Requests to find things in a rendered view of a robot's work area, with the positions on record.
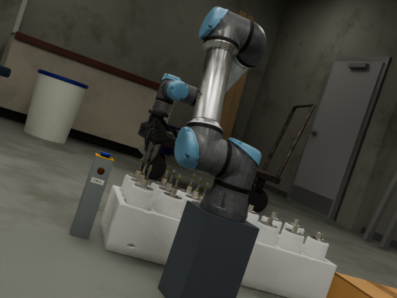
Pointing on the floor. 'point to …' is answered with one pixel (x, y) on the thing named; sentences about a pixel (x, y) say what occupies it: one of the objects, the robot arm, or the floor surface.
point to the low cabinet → (127, 124)
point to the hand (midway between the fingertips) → (148, 160)
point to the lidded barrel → (54, 106)
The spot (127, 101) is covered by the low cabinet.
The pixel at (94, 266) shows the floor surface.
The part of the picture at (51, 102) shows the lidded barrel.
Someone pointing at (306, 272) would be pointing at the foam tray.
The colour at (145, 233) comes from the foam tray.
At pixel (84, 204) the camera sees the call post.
